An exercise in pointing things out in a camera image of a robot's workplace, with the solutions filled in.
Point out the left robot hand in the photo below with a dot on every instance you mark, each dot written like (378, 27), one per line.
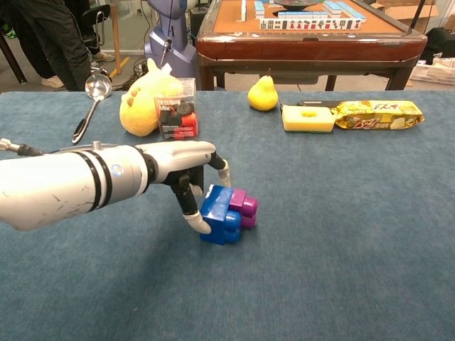
(177, 156)

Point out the clear box of capsules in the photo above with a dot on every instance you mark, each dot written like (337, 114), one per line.
(177, 122)

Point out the blue building block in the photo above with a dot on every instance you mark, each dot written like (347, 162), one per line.
(217, 209)

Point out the yellow sponge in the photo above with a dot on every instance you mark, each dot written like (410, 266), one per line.
(305, 123)

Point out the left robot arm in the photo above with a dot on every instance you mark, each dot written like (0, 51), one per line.
(53, 184)

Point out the brown mahjong table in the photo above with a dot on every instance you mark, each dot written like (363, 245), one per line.
(302, 48)

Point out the person in black trousers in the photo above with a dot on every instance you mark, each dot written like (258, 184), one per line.
(57, 35)

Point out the black metal chair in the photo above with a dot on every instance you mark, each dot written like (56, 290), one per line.
(96, 16)

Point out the person in tan shoes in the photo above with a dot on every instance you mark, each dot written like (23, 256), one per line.
(103, 56)

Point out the gold snack packet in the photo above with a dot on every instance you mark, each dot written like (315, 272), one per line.
(377, 115)

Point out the purple building block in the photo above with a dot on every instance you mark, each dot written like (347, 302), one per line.
(249, 206)

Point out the blue-backed mahjong tile row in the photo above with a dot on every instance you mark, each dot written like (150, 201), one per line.
(343, 9)
(259, 9)
(302, 15)

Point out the black pole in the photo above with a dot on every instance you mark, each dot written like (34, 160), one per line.
(417, 16)

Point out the face-showing mahjong tile row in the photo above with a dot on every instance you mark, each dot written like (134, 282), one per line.
(309, 24)

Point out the dark furniture leg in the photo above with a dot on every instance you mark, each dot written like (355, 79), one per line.
(12, 58)

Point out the dark bowl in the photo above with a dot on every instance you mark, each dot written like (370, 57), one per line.
(295, 3)

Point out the yellow plush toy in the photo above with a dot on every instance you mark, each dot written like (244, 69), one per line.
(140, 106)

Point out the black bag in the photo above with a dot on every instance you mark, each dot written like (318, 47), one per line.
(440, 44)

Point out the lavender robot base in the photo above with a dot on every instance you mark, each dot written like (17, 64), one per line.
(179, 57)

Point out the yellow pear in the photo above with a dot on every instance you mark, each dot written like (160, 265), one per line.
(263, 96)

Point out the wooden post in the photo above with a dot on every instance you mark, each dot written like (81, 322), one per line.
(115, 35)

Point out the white plastic basket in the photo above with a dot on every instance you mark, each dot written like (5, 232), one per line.
(432, 74)

